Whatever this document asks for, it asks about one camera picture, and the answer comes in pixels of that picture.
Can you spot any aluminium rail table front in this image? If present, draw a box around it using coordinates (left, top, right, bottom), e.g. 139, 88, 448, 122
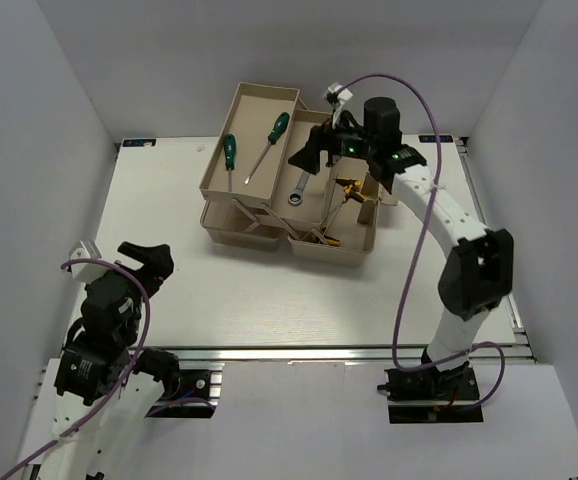
118, 343, 535, 366

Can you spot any short green-handled screwdriver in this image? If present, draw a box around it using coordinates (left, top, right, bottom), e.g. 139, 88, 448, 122
222, 134, 237, 192

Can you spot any yellow T-handle hex key long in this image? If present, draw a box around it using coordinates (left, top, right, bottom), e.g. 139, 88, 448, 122
306, 227, 341, 247

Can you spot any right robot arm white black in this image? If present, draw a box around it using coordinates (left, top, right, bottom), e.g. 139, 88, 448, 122
288, 97, 514, 399

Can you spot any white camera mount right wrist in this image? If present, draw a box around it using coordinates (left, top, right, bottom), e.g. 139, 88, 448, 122
323, 82, 353, 128

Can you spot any long green-handled screwdriver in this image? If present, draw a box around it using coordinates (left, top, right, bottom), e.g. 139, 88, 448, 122
244, 112, 290, 185

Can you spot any blue label sticker left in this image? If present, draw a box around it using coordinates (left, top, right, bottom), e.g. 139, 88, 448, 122
121, 139, 156, 148

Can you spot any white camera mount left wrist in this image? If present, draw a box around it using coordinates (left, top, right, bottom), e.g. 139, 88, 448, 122
66, 240, 108, 284

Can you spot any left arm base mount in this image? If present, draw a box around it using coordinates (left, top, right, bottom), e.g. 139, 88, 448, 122
147, 362, 222, 419

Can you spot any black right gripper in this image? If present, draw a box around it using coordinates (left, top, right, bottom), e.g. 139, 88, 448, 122
287, 109, 376, 177

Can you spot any beige plastic toolbox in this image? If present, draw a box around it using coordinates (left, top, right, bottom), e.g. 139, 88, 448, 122
200, 82, 398, 266

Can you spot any blue label sticker right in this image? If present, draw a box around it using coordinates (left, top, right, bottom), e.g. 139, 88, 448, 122
418, 134, 454, 143

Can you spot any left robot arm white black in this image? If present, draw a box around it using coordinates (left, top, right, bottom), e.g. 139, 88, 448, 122
38, 242, 181, 479

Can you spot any blue label sticker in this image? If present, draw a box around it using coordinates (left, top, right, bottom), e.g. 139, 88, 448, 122
121, 139, 156, 148
418, 134, 454, 143

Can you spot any white camera mount wrist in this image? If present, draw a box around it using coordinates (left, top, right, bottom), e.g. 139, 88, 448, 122
66, 240, 108, 284
323, 82, 353, 128

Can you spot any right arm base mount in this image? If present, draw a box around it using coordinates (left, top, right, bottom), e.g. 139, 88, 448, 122
377, 366, 484, 425

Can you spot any silver ratchet wrench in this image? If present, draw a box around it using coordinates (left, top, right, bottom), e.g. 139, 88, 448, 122
288, 171, 310, 207

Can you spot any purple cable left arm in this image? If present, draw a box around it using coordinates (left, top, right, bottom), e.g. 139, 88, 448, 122
0, 259, 218, 480

